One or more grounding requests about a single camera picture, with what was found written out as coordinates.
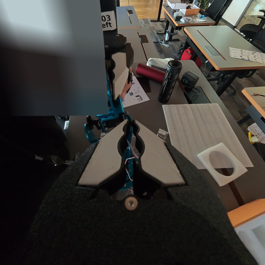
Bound red white black servo cable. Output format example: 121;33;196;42
124;140;140;181

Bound person's left hand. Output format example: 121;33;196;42
121;79;133;100

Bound black charger with display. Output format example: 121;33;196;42
181;70;199;89

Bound printed paper sheets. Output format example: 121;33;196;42
247;123;265;144

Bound neighbouring grey desk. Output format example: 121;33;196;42
241;87;265;119

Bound white foam sheet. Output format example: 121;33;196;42
162;103;254;169

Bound dark red tube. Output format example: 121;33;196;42
136;63;166;84

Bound dark grey desk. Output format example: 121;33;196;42
66;60;265;212

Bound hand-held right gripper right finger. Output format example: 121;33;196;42
133;120;185;188

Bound cluttered background desk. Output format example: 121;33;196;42
162;0;216;27

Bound yellow plastic bin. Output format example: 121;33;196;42
248;131;259;144

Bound adjoining grey desk with slots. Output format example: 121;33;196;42
116;6;155;63

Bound white foam piece with hole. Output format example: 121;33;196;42
196;142;248;187

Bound loose printed sheet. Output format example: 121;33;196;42
229;47;265;64

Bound grey desk with orange edge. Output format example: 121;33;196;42
183;25;265;71

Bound white foam box insert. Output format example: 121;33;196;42
236;222;265;265

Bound black flat device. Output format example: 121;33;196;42
135;75;152;94

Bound red bag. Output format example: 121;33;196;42
181;48;203;67

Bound black mesh office chair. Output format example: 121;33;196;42
238;9;265;53

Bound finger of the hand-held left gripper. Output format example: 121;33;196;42
106;52;130;101

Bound black cylindrical bottle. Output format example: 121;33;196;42
158;60;184;104

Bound orange and white cardboard box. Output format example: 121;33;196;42
227;198;265;265

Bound printed assembly manual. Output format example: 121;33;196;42
121;75;150;108

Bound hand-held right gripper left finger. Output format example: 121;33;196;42
78;119;130;188

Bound white plastic bag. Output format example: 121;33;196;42
147;58;175;71

